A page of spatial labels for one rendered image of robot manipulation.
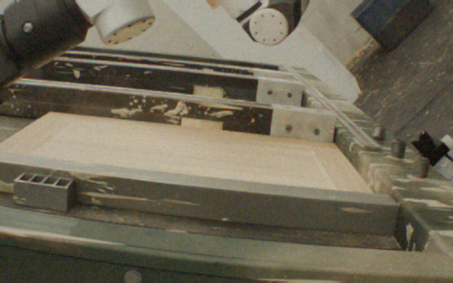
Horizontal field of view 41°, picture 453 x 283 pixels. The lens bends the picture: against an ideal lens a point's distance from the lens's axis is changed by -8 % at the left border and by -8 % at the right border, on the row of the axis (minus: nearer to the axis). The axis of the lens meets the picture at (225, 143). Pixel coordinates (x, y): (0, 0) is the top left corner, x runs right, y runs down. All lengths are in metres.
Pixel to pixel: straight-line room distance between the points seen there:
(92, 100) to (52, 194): 0.53
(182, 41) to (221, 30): 1.54
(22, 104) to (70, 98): 0.10
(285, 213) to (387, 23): 4.67
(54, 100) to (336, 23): 5.31
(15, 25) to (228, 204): 0.33
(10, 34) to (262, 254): 0.37
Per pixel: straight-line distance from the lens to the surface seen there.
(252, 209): 0.77
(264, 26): 1.27
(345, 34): 6.45
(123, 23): 0.69
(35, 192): 0.76
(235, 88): 1.78
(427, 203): 0.80
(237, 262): 0.53
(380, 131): 1.17
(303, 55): 5.05
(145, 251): 0.53
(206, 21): 5.06
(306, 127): 1.26
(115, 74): 1.80
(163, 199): 0.77
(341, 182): 0.96
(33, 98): 1.30
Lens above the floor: 1.22
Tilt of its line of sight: 8 degrees down
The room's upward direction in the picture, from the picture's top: 46 degrees counter-clockwise
